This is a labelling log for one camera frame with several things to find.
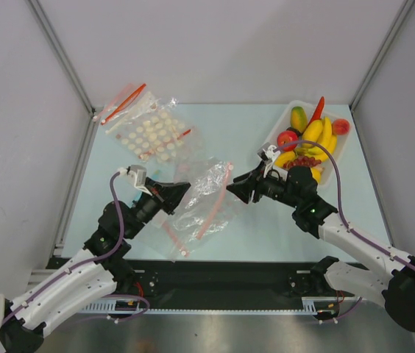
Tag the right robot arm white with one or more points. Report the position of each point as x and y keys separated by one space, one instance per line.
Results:
x=387 y=275

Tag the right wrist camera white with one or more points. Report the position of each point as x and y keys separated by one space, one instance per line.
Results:
x=268 y=153

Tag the clear bag pink dots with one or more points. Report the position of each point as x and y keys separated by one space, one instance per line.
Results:
x=204 y=212

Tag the clear bag red zipper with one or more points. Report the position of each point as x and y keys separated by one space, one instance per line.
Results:
x=125 y=98

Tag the grey cable duct rail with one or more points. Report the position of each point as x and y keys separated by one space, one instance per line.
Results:
x=126 y=306

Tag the yellow pepper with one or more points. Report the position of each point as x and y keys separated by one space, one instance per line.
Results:
x=284 y=159

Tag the green yellow mango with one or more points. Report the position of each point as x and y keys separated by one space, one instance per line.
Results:
x=298 y=119

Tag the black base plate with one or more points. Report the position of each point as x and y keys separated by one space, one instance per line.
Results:
x=202 y=280

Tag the clear bag cream dots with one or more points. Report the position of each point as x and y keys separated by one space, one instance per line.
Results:
x=152 y=129

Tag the yellow pear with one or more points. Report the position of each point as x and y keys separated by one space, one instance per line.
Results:
x=317 y=173

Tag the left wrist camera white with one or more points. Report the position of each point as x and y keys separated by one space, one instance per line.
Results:
x=136 y=176

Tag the dark purple fruit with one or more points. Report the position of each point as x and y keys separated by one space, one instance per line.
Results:
x=295 y=131

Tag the clear bag blue zipper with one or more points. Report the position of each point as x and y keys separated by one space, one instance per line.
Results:
x=155 y=176

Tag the red apple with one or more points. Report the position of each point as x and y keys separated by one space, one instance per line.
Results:
x=287 y=140

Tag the red chili pepper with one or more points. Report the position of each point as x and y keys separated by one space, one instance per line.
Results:
x=318 y=111

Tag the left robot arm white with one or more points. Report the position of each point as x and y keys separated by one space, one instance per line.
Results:
x=95 y=271

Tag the white plastic fruit basket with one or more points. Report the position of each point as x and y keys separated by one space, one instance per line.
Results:
x=305 y=148

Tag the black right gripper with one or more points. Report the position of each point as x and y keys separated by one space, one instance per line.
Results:
x=252 y=191

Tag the red grape bunch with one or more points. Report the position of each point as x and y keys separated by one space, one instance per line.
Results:
x=302 y=160

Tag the red orange peach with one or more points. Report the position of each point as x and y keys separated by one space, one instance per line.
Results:
x=340 y=127

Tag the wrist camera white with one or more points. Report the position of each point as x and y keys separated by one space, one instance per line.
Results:
x=136 y=176
x=268 y=153

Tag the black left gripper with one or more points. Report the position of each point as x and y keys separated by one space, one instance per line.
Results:
x=166 y=195

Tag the yellow banana bunch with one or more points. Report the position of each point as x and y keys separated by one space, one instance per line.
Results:
x=328 y=140

